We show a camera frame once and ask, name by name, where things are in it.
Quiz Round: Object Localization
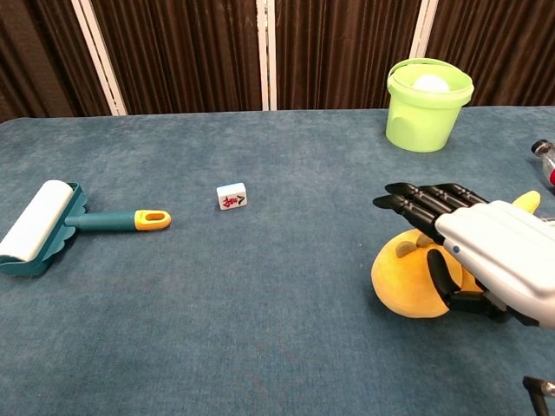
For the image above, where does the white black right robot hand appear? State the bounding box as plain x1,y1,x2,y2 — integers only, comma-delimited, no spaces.
372,182,555,331

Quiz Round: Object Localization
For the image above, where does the yellow plush duck toy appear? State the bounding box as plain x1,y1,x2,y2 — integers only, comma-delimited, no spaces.
371,190,555,320

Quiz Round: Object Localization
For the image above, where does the clear plastic bottle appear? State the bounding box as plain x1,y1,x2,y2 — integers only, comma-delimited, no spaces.
531,139,555,188

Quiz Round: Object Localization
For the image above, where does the green plastic bucket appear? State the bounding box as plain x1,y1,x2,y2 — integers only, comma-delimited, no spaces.
385,58,475,153

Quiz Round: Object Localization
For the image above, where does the white ball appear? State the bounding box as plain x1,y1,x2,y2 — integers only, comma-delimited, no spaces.
412,74,452,94

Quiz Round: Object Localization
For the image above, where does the white mahjong tile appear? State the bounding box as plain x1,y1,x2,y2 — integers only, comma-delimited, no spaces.
216,182,249,211

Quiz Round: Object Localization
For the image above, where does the blue velvet tablecloth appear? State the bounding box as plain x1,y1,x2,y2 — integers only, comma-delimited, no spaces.
0,105,555,416

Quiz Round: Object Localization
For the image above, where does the teal lint roller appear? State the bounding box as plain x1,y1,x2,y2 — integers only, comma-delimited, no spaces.
0,179,173,277

